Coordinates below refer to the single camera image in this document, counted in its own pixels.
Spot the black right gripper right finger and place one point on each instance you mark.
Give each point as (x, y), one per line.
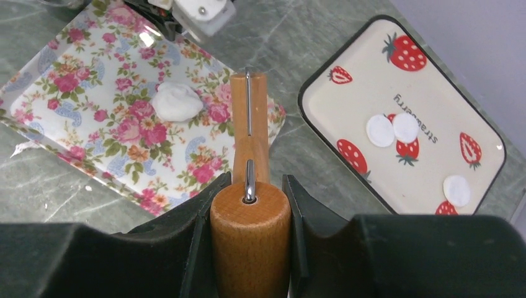
(400, 255)

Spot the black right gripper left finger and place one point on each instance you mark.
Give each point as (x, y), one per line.
(169, 256)

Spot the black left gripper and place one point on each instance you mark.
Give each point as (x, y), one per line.
(152, 14)

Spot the white dough lump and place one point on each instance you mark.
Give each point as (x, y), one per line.
(176, 102)

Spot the wooden rolling pin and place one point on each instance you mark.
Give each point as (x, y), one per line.
(251, 218)

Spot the floral print tray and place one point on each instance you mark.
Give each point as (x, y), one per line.
(86, 98)

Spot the round white wrapper right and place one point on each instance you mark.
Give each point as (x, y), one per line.
(457, 190)

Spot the round white wrapper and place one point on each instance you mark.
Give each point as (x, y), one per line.
(379, 130)
(405, 127)
(457, 190)

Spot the strawberry print tray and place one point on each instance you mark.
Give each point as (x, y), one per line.
(391, 115)

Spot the round white wrapper left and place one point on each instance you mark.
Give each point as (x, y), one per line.
(379, 130)

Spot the round white wrapper middle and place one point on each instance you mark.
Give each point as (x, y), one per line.
(405, 127)

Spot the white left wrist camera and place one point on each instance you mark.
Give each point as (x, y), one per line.
(202, 19)

